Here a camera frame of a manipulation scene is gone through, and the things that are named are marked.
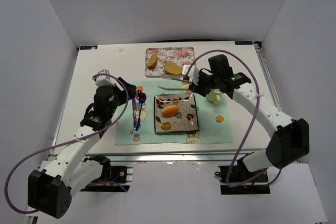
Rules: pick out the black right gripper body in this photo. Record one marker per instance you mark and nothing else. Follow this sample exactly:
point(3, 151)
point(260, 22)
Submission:
point(199, 86)

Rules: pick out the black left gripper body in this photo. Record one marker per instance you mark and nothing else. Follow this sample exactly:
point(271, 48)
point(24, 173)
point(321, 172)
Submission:
point(127, 90)

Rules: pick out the metal tongs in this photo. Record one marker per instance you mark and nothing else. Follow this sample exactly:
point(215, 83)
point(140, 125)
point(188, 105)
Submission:
point(174, 84)

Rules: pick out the sliced bread piece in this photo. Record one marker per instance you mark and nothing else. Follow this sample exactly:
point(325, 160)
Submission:
point(173, 69)

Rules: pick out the orange glossy bread roll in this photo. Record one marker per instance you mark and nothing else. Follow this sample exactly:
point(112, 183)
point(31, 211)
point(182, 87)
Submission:
point(170, 111)

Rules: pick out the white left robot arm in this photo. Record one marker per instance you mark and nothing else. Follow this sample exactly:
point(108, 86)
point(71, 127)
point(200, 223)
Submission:
point(52, 189)

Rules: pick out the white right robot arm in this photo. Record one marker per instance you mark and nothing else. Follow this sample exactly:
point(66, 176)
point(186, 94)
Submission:
point(289, 138)

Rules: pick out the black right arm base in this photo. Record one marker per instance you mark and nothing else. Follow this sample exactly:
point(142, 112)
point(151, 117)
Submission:
point(239, 173)

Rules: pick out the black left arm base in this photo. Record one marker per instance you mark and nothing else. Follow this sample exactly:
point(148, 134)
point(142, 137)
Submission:
point(113, 179)

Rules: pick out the small bread slice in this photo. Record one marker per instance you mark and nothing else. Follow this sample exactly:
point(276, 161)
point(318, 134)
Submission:
point(152, 62)

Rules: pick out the pale yellow mug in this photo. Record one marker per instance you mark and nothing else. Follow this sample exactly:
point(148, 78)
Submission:
point(214, 96)

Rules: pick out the iridescent purple knife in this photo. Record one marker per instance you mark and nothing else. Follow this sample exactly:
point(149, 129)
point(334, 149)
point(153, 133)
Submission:
point(134, 105)

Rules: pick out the floral serving tray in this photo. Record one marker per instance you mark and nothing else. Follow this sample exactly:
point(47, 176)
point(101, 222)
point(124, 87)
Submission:
point(178, 55)

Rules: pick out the iridescent purple spoon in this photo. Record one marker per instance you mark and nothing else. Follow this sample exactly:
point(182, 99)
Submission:
point(141, 99)

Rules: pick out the square floral ceramic plate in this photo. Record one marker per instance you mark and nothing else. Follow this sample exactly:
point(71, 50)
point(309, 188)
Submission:
point(186, 120)

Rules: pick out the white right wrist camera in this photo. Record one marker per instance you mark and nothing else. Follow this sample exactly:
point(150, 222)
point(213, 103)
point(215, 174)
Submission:
point(190, 74)

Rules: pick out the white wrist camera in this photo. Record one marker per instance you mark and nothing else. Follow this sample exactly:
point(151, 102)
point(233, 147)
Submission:
point(103, 77)
point(190, 74)

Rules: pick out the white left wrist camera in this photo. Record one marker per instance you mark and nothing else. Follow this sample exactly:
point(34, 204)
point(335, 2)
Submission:
point(103, 77)

